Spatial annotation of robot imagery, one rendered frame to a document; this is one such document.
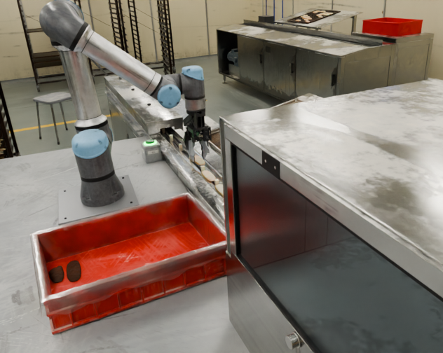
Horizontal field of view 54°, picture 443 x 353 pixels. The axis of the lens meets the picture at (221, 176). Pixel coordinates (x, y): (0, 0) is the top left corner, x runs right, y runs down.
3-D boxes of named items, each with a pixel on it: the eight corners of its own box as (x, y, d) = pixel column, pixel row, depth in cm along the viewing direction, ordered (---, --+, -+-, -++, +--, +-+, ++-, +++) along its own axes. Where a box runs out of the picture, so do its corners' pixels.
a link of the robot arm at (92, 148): (77, 181, 144) (66, 143, 138) (81, 165, 156) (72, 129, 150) (113, 175, 146) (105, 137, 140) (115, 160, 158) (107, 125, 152)
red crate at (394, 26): (361, 32, 482) (362, 19, 476) (385, 29, 496) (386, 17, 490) (397, 36, 440) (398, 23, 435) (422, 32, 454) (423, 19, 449)
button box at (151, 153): (142, 164, 194) (139, 141, 189) (160, 161, 197) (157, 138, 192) (147, 171, 187) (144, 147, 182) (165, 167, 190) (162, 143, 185)
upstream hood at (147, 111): (105, 87, 314) (103, 75, 310) (130, 83, 320) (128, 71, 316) (148, 138, 208) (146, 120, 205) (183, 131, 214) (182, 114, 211)
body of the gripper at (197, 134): (193, 145, 161) (190, 113, 156) (186, 138, 168) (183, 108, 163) (212, 141, 163) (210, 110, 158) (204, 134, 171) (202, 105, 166)
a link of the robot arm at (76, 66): (81, 166, 155) (33, 3, 131) (85, 151, 168) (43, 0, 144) (115, 160, 156) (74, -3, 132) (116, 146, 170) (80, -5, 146)
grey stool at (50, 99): (38, 139, 479) (29, 98, 460) (67, 129, 505) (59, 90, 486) (58, 145, 459) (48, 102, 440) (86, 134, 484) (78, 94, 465)
